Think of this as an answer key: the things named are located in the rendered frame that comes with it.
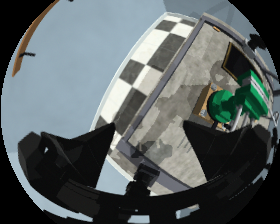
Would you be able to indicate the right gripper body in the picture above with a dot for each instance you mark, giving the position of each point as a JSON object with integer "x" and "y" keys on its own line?
{"x": 275, "y": 141}

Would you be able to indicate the tan wooden block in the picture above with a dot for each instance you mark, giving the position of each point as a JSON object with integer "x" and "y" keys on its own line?
{"x": 202, "y": 104}

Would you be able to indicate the black rectangular mat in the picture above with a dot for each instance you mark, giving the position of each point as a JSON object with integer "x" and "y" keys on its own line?
{"x": 236, "y": 63}

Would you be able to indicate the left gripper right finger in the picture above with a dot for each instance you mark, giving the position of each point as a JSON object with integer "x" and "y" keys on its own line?
{"x": 213, "y": 147}

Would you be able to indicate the green bench vise body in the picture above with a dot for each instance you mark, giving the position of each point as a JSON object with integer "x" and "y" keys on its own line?
{"x": 247, "y": 96}

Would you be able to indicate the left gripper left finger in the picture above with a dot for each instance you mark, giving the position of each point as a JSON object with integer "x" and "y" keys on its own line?
{"x": 86, "y": 153}

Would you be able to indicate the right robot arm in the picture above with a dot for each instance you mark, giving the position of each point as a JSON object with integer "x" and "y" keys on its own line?
{"x": 255, "y": 39}

